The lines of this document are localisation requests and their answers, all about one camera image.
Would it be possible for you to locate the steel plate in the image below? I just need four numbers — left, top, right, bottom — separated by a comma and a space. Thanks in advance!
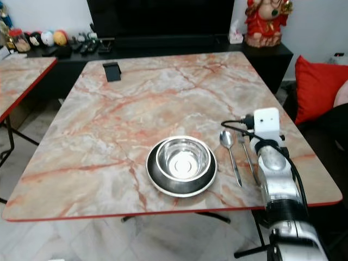
146, 137, 218, 197

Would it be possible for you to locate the steel bowl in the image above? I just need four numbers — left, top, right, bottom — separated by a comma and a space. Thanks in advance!
156, 138, 213, 181

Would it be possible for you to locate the white egg figurine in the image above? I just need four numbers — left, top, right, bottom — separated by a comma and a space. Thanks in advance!
40, 31, 55, 47

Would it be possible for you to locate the red cushion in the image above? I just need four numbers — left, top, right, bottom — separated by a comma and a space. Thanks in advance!
295, 55, 348, 125

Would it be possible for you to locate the steel fork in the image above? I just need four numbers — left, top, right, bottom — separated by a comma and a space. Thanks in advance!
237, 132, 260, 185

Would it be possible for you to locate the steel spoon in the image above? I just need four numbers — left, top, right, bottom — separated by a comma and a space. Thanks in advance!
219, 130, 243, 187

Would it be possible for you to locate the white tissue box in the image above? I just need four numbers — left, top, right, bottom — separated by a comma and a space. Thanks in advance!
228, 24, 245, 45

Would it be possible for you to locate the orange egg figurine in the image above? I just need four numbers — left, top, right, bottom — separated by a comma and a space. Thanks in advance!
53, 30, 69, 47

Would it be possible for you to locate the red figurine statue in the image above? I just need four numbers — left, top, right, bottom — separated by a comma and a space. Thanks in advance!
245, 0, 294, 48

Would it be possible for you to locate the marble-top folding table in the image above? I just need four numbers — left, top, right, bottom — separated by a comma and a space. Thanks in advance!
3, 51, 343, 259
0, 57, 58, 167

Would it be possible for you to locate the red-lidded glass jar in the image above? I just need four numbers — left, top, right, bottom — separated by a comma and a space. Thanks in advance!
8, 29, 32, 53

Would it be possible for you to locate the black phone stand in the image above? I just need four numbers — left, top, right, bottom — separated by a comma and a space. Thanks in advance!
103, 62, 122, 83

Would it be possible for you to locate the black television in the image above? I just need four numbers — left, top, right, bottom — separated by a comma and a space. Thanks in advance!
86, 0, 235, 39

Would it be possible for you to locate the black remote control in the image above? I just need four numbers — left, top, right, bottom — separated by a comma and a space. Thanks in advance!
79, 38, 102, 54

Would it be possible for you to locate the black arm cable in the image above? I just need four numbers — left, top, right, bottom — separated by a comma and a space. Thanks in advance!
221, 120, 309, 210

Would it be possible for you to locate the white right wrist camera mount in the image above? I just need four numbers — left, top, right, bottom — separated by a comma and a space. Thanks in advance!
254, 108, 281, 141

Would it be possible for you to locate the black egg figurine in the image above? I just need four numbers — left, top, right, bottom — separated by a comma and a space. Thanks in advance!
29, 33, 42, 49

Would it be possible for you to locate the blue-topped trophy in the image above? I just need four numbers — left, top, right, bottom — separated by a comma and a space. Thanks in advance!
0, 3, 15, 31

